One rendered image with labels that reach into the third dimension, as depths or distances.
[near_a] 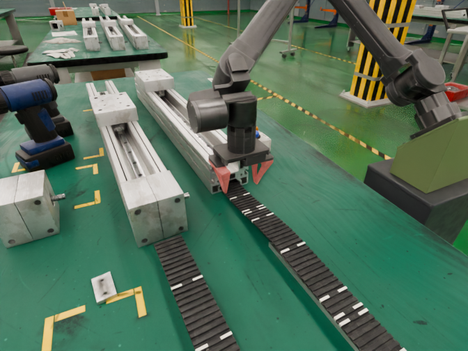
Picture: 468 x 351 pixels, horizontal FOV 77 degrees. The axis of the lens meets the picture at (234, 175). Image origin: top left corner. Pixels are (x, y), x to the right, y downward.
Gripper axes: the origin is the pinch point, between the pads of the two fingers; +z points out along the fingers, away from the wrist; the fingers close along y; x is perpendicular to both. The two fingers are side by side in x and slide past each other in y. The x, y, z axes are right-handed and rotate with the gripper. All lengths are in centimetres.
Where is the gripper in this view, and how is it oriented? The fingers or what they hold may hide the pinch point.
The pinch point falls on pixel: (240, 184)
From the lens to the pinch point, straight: 64.6
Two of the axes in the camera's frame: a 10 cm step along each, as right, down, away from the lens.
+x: 4.5, 4.9, -7.5
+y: -8.9, 2.4, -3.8
